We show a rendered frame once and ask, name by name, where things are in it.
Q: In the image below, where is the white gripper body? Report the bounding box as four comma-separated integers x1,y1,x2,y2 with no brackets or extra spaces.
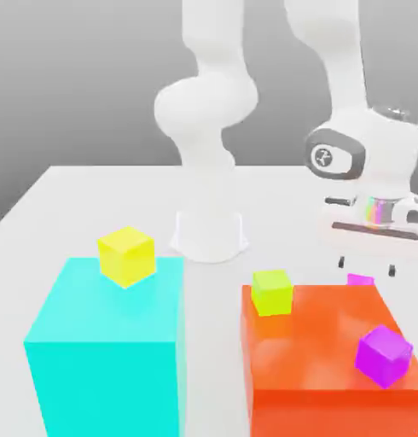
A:
318,217,418,266

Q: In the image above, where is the small magenta cube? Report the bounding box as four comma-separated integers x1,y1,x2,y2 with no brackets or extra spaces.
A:
346,272,375,287
354,323,415,390

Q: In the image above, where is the small lime cube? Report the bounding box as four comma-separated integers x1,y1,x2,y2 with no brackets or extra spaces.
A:
251,269,294,318

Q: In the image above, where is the small yellow cube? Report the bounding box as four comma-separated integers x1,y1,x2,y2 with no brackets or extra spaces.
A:
96,225,157,290

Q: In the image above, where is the large orange box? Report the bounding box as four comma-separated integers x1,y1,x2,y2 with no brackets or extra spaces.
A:
240,283,418,437

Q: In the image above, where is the large cyan box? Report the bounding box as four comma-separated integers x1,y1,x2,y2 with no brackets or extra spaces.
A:
23,256,187,437

